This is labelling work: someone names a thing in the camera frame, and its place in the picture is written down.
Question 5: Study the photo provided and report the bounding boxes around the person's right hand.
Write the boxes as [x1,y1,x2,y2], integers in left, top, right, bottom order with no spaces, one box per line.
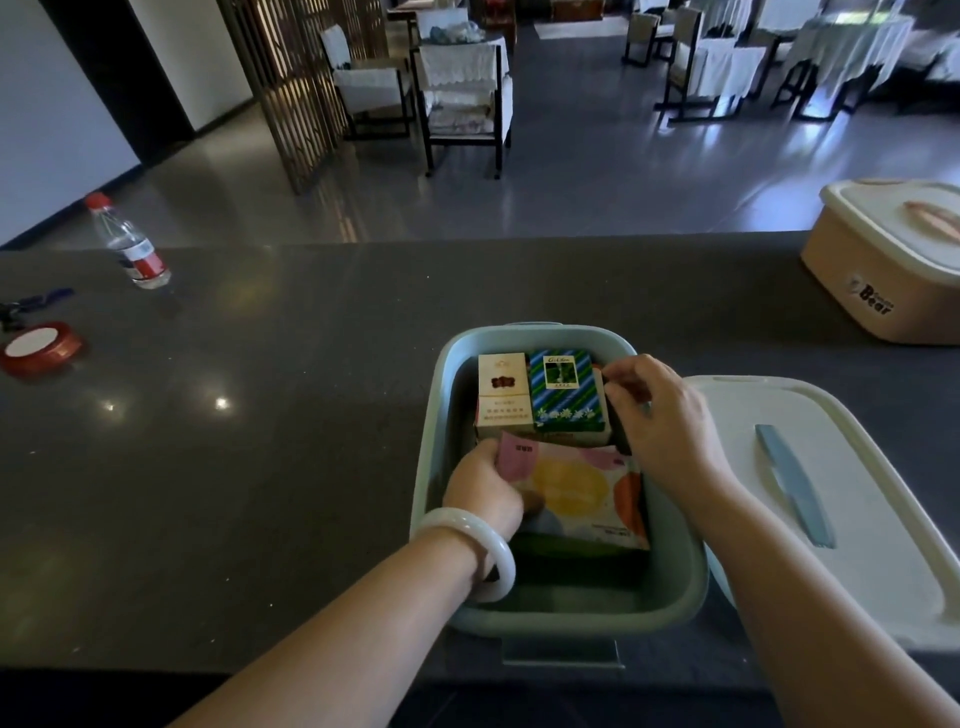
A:
[603,354,733,510]

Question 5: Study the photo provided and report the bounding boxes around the person's left hand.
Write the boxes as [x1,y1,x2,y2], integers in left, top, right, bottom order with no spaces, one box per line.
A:
[442,438,544,537]

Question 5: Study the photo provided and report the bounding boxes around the pink pastel patterned packet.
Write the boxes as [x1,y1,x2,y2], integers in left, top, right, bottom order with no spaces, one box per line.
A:
[495,431,652,553]

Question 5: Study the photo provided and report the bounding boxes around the green blue striped cigarette pack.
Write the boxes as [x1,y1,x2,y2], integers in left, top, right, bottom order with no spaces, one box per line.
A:
[527,348,608,435]

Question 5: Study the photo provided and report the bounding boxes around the person's left forearm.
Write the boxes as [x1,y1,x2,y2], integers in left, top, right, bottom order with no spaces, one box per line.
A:
[168,525,489,728]

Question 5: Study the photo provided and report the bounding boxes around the person's right forearm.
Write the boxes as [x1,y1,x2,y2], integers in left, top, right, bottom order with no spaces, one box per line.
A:
[677,468,960,728]

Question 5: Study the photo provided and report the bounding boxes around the white jade bangle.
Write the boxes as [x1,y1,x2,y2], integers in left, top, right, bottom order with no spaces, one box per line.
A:
[411,507,518,606]

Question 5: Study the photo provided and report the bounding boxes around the cream and brown cigarette pack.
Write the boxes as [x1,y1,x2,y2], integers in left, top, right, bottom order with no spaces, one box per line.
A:
[473,352,536,444]

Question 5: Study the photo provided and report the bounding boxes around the pale green plastic storage box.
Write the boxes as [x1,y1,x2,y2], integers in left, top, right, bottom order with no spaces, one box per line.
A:
[408,322,711,669]

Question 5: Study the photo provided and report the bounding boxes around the beige storage box white lid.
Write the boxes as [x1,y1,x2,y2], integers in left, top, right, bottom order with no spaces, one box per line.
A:
[798,177,960,347]

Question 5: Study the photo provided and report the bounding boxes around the dark chair with white cover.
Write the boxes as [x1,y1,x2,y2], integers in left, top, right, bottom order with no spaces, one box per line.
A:
[320,24,415,142]
[410,37,516,180]
[621,10,678,69]
[657,6,768,126]

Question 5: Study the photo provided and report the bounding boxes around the light floor rug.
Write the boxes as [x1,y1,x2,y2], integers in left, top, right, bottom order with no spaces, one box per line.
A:
[531,15,633,41]

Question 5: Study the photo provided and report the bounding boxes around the table with white tablecloth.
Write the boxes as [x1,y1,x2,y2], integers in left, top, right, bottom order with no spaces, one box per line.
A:
[772,10,918,123]

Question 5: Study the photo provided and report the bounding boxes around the dark wooden table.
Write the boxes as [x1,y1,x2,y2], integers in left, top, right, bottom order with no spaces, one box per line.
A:
[386,0,519,48]

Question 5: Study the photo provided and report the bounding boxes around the wooden lattice screen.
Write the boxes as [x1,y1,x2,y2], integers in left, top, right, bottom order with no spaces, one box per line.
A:
[216,0,393,197]

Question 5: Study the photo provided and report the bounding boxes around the clear plastic water bottle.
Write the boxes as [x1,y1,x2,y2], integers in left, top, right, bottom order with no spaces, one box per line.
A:
[84,192,173,291]

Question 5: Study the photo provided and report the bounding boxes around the red ribbon roll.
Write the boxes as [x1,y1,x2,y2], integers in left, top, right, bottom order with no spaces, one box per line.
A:
[0,322,86,379]

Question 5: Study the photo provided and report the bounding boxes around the white lid with blue handle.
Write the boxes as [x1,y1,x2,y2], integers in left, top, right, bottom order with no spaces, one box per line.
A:
[682,375,960,654]

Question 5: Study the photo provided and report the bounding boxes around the blue handled scissors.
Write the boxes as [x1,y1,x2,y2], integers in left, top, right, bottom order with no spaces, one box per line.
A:
[0,288,77,332]

